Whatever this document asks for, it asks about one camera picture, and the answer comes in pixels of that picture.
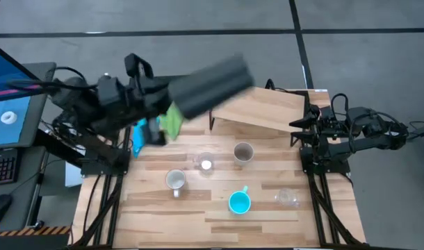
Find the small clear glass cup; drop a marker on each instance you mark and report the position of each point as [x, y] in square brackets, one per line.
[286, 198]

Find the green cloth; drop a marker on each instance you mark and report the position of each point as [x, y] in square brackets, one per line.
[172, 125]

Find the beige tapered cup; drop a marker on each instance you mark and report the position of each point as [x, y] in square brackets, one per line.
[243, 152]

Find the teal mug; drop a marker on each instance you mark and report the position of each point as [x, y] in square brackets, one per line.
[240, 203]

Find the grey side desk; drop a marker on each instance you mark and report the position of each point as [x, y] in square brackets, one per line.
[24, 194]

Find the white panel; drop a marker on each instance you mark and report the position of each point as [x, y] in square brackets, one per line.
[73, 175]

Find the clear glass mug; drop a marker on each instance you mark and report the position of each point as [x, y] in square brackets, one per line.
[205, 165]

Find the blue cloth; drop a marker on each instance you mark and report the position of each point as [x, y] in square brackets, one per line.
[138, 139]

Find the white label sticker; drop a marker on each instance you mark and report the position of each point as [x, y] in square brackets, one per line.
[320, 90]

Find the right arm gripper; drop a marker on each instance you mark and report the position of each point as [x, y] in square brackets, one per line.
[325, 126]

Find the black keyboard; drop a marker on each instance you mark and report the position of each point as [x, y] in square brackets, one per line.
[1, 168]

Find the white patterned mug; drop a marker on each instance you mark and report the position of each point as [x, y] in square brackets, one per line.
[175, 180]

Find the wooden shelf with black frame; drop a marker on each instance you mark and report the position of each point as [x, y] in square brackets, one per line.
[260, 107]

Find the computer monitor with blue screen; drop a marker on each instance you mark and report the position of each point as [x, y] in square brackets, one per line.
[10, 90]

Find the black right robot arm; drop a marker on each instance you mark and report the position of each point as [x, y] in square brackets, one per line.
[372, 142]

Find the hazard striped black case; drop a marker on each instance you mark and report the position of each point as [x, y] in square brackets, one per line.
[24, 241]

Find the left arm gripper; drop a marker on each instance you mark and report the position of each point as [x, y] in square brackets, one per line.
[151, 95]

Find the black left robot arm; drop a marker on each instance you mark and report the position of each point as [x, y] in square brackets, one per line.
[80, 104]

